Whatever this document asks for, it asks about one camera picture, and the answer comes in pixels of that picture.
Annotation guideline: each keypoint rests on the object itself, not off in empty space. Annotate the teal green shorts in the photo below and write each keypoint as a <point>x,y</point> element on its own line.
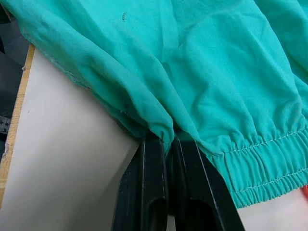
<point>168,72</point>

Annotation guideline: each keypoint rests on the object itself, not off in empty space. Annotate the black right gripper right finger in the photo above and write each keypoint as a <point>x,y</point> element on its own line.
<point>202,192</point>

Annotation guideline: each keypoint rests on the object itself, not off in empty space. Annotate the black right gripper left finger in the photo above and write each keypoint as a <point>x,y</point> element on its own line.
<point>142,192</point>

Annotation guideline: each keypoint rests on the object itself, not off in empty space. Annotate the red orange garment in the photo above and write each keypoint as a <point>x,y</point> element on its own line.
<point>305,192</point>

